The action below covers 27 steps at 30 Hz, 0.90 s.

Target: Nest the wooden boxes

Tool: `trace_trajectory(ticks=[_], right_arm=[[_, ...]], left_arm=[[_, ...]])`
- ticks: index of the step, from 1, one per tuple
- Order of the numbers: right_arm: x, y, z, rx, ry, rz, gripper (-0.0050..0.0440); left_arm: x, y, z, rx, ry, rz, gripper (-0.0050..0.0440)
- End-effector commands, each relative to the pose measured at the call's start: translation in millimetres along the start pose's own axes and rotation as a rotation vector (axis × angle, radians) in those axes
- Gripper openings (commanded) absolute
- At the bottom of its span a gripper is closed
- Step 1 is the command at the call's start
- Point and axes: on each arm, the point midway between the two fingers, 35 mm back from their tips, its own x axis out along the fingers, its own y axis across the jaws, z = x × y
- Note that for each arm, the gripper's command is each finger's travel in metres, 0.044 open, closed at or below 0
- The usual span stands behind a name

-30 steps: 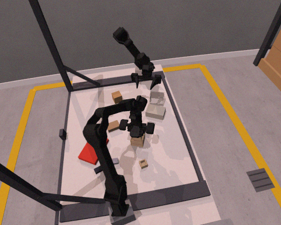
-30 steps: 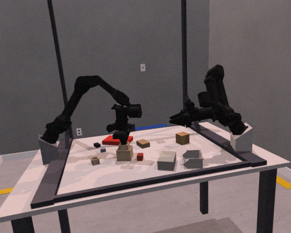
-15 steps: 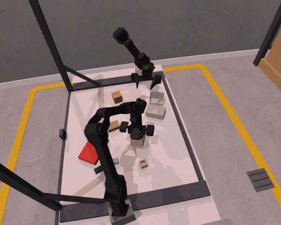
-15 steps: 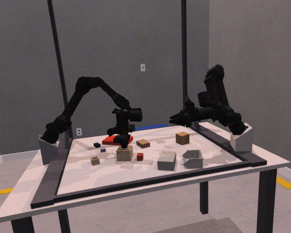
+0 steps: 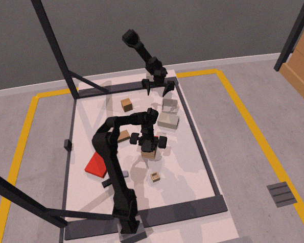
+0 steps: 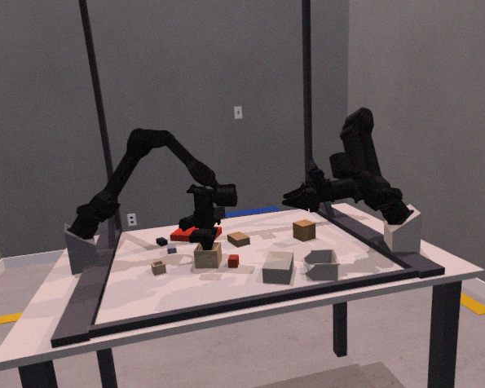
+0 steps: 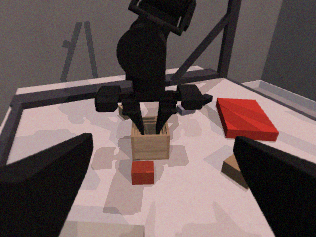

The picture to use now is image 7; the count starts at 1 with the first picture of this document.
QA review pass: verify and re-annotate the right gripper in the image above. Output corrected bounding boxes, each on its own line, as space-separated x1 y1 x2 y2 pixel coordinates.
95 61 203 135

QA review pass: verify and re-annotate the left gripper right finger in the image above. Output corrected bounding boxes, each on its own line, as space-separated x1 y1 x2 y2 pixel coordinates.
233 136 316 237

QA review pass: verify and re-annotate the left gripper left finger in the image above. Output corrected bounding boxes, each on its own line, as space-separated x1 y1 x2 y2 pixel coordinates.
0 133 93 237

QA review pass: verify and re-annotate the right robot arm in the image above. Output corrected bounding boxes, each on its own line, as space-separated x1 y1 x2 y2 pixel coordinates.
116 0 196 89

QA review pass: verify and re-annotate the red flat rectangular board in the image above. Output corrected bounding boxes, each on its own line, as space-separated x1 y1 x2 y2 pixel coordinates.
216 98 279 141

